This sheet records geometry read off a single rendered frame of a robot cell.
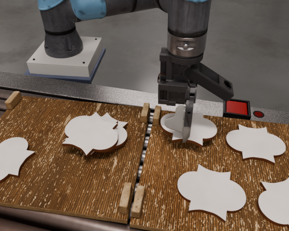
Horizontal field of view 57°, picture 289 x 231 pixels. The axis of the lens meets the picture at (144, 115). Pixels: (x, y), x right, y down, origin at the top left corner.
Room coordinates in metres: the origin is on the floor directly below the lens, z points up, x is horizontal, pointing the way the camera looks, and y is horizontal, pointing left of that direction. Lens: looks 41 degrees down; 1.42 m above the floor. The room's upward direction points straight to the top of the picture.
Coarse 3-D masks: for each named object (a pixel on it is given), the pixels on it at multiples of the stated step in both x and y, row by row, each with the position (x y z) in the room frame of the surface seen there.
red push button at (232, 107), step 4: (228, 104) 0.63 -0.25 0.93; (232, 104) 0.63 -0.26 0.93; (236, 104) 0.63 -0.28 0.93; (240, 104) 0.63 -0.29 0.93; (244, 104) 0.63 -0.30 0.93; (228, 108) 0.61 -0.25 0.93; (232, 108) 0.61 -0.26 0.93; (236, 108) 0.61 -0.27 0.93; (240, 108) 0.61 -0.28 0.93; (244, 108) 0.61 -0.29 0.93; (232, 112) 0.59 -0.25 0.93; (236, 112) 0.59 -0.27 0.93; (240, 112) 0.59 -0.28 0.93; (244, 112) 0.59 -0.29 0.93
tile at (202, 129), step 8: (184, 112) 0.53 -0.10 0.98; (200, 112) 0.54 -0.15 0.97; (192, 120) 0.50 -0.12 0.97; (200, 120) 0.51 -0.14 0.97; (208, 120) 0.51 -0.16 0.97; (168, 128) 0.47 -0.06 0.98; (192, 128) 0.47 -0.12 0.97; (200, 128) 0.48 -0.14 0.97; (208, 128) 0.48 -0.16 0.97; (216, 128) 0.48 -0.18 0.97; (176, 136) 0.45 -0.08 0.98; (192, 136) 0.45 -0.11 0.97; (200, 136) 0.45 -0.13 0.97; (208, 136) 0.45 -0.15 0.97; (200, 144) 0.42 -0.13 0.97
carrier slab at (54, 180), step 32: (0, 128) 0.52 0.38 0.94; (32, 128) 0.52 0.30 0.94; (64, 128) 0.52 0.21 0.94; (128, 128) 0.52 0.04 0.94; (32, 160) 0.41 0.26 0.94; (64, 160) 0.41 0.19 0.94; (96, 160) 0.41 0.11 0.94; (128, 160) 0.41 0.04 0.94; (0, 192) 0.32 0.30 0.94; (32, 192) 0.32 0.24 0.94; (64, 192) 0.32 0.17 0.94; (96, 192) 0.32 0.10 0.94
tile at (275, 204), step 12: (288, 180) 0.34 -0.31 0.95; (264, 192) 0.31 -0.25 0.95; (276, 192) 0.31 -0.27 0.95; (288, 192) 0.31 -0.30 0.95; (264, 204) 0.29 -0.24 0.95; (276, 204) 0.29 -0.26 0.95; (288, 204) 0.29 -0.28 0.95; (264, 216) 0.26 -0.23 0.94; (276, 216) 0.26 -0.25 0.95; (288, 216) 0.26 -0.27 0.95; (288, 228) 0.24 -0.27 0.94
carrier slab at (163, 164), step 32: (160, 128) 0.52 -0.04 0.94; (224, 128) 0.52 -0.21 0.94; (256, 128) 0.52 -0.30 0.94; (288, 128) 0.52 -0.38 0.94; (160, 160) 0.41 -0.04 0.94; (192, 160) 0.41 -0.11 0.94; (224, 160) 0.41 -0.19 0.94; (256, 160) 0.41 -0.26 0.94; (288, 160) 0.41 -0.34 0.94; (160, 192) 0.32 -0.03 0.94; (256, 192) 0.32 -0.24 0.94; (160, 224) 0.25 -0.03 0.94; (192, 224) 0.25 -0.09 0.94; (224, 224) 0.25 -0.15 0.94; (256, 224) 0.25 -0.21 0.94
